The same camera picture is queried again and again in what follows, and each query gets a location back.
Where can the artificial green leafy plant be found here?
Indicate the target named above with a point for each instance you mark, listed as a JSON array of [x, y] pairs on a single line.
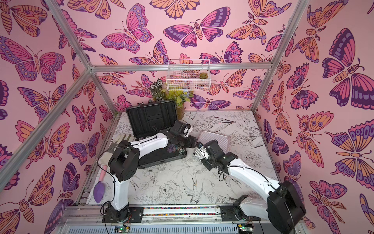
[[160, 93]]

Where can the purple pink garden trowel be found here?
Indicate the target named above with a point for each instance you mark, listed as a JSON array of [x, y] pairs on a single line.
[[100, 187]]

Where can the small green succulent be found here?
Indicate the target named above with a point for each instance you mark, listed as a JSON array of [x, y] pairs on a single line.
[[203, 76]]

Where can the colourful poker chips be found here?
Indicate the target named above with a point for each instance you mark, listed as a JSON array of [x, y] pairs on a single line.
[[174, 150]]

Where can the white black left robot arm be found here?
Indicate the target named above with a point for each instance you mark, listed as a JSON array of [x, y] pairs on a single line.
[[125, 159]]

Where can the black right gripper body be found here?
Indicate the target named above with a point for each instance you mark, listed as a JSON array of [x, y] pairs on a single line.
[[204, 149]]

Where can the amber glass plant vase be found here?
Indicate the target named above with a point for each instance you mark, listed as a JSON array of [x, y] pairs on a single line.
[[180, 112]]

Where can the pink square poker case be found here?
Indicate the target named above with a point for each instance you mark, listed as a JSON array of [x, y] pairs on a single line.
[[223, 141]]

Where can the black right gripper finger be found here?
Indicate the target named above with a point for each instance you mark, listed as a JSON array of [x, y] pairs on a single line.
[[201, 147], [199, 154]]

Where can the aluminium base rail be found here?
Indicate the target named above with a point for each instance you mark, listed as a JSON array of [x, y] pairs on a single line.
[[168, 219]]

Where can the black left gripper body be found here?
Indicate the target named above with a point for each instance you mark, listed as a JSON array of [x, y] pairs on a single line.
[[185, 142]]

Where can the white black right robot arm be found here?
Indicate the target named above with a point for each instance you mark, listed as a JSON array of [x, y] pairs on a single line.
[[280, 202]]

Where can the white wire wall basket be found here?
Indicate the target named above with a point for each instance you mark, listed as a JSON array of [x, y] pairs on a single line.
[[183, 74]]

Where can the dark grey poker case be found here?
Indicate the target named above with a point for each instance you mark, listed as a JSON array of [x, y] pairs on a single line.
[[148, 119]]

